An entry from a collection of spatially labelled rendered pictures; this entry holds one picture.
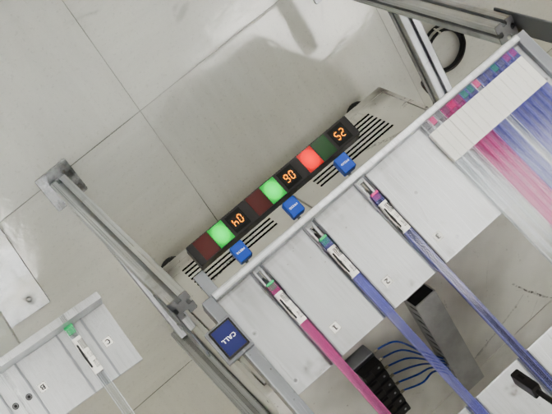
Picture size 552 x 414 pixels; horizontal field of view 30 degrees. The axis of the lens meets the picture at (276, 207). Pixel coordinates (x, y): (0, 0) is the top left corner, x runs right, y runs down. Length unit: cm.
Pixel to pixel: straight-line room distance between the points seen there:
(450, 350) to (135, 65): 88
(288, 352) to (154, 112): 84
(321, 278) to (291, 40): 88
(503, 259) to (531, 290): 12
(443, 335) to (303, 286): 45
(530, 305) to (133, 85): 94
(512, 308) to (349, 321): 60
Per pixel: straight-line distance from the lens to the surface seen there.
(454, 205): 167
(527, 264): 212
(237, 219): 164
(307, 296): 161
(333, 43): 243
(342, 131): 169
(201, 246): 163
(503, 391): 163
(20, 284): 228
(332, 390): 194
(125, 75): 222
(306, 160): 167
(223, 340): 155
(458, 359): 203
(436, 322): 195
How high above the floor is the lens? 202
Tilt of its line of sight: 55 degrees down
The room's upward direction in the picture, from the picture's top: 124 degrees clockwise
